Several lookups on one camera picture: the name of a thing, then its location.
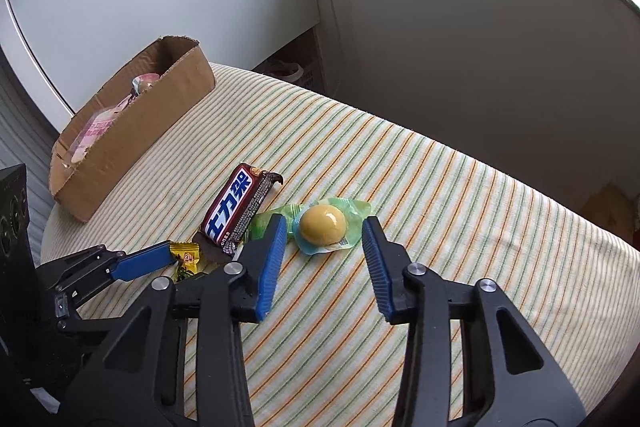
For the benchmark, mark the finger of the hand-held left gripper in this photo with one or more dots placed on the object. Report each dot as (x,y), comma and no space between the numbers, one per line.
(145,262)
(90,324)

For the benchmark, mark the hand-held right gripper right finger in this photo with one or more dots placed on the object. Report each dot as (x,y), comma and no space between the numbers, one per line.
(377,267)

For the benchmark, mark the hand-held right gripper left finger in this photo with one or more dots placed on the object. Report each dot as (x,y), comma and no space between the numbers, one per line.
(270,267)

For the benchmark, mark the yellow small candy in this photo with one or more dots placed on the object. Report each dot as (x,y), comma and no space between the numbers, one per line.
(187,257)

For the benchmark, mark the yellow jelly cup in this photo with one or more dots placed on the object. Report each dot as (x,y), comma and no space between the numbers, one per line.
(322,224)

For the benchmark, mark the cardboard box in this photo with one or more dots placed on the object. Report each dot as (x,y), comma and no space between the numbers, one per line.
(140,132)

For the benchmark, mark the brown chocolate bar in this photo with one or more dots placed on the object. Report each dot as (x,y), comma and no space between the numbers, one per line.
(232,207)

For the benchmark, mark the striped table cloth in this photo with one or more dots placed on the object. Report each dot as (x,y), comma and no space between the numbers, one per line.
(450,207)

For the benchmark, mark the wrapped sandwich bread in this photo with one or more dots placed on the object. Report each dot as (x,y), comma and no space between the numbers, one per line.
(95,132)

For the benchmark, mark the white ribbed panel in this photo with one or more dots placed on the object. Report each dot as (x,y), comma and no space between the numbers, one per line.
(25,132)

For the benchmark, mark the clear pink snack packet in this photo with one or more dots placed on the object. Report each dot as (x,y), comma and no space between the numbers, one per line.
(145,83)

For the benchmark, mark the brown wooden furniture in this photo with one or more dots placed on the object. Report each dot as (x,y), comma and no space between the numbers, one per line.
(610,209)

